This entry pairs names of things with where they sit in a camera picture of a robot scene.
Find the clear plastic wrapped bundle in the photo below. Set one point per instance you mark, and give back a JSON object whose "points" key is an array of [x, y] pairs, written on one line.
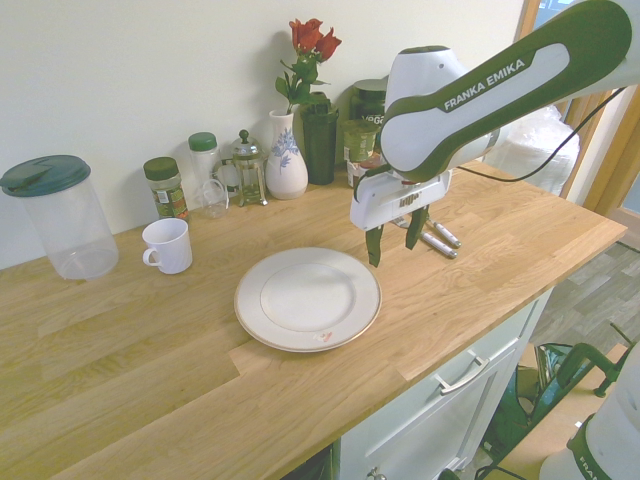
{"points": [[540, 145]]}

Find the clear container with green lid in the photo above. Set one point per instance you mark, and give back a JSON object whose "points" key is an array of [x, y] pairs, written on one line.
{"points": [[65, 220]]}

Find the silver cabinet knob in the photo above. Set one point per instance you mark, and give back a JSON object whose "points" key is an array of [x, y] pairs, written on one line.
{"points": [[375, 472]]}

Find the glass french press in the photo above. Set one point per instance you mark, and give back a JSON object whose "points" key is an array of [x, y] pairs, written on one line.
{"points": [[248, 172]]}

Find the wooden door frame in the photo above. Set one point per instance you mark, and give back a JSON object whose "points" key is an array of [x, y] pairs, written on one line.
{"points": [[605, 165]]}

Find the white ceramic mug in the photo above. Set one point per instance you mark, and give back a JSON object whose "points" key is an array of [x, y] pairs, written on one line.
{"points": [[172, 247]]}

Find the small red-lidded jar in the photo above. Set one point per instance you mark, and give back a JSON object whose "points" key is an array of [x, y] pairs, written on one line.
{"points": [[357, 172]]}

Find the green clamp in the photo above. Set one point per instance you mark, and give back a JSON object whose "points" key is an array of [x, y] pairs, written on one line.
{"points": [[575, 365]]}

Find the dark green shaker tumbler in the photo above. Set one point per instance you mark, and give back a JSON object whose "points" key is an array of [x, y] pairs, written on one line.
{"points": [[320, 145]]}

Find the clear bottle with green lid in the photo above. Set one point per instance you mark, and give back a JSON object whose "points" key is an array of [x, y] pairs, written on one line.
{"points": [[204, 155]]}

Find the white gold-rimmed plate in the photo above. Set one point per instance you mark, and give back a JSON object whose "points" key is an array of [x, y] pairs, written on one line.
{"points": [[307, 300]]}

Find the small clear plastic cup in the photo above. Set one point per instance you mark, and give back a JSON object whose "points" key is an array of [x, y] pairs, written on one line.
{"points": [[215, 200]]}

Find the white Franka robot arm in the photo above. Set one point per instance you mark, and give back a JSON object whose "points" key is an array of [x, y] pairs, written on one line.
{"points": [[500, 95]]}

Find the green shopping bag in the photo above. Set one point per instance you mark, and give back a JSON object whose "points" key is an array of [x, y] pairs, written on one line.
{"points": [[515, 410]]}

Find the white vase with blue flowers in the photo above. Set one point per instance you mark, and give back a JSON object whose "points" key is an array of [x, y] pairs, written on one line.
{"points": [[285, 160]]}

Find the dark-lidded spice jar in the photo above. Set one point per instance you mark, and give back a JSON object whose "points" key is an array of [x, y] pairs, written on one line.
{"points": [[167, 192]]}

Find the large dark supplement tub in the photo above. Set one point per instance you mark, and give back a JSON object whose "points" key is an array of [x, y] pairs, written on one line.
{"points": [[369, 102]]}

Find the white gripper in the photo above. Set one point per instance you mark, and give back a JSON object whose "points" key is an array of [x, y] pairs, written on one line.
{"points": [[385, 202]]}

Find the red roses with green leaves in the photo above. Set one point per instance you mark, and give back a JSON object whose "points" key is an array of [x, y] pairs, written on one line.
{"points": [[310, 45]]}

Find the white kitchen cabinet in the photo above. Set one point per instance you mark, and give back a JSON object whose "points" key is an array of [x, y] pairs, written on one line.
{"points": [[425, 430]]}

